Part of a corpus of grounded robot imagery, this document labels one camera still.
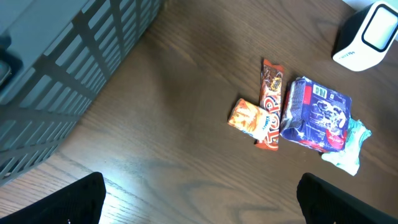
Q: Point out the small orange snack packet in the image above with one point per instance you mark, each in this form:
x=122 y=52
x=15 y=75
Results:
x=253 y=120

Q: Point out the grey plastic mesh basket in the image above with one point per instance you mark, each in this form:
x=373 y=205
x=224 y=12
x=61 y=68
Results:
x=41 y=103

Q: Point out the orange chocolate bar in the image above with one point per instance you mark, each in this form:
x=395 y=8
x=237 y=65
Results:
x=270 y=100

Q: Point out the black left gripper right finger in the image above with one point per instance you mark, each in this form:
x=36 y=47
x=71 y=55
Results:
x=322 y=202

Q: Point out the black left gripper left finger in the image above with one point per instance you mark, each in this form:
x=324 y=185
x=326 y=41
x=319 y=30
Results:
x=79 y=202

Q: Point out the white barcode scanner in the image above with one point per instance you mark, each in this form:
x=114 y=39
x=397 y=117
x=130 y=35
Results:
x=365 y=37

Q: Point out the teal white snack packet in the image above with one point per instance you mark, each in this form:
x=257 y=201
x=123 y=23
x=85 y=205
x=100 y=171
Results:
x=348 y=159

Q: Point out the purple snack packet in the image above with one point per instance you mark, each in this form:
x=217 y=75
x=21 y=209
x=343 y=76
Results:
x=315 y=116

